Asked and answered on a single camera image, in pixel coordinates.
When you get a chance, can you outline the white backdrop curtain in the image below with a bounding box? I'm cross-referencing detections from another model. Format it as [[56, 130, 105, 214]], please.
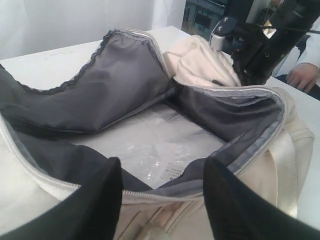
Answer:
[[0, 0, 186, 59]]

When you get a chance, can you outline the clear plastic bag liner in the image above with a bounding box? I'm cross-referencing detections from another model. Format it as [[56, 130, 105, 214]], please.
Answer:
[[68, 103, 225, 189]]

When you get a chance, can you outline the cream fabric duffel bag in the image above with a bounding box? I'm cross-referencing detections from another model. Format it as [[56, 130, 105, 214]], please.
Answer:
[[0, 29, 320, 240]]

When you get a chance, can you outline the person left hand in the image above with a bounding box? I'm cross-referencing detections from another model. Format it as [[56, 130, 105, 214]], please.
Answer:
[[286, 63, 319, 93]]

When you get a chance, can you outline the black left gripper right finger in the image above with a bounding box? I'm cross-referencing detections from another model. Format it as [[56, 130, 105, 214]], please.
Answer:
[[203, 157, 320, 240]]

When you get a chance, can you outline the person in white hoodie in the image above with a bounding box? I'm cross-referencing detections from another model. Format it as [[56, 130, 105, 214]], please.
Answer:
[[296, 33, 320, 69]]

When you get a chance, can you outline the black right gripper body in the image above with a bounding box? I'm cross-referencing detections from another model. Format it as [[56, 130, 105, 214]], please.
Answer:
[[231, 23, 288, 86]]

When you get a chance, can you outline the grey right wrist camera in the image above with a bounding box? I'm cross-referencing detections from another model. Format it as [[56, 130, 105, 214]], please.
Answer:
[[209, 17, 238, 55]]

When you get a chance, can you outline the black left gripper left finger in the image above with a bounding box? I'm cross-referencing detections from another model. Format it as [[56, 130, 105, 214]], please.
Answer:
[[0, 157, 122, 240]]

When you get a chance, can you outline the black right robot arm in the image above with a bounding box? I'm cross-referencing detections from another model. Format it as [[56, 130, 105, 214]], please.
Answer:
[[231, 0, 320, 86]]

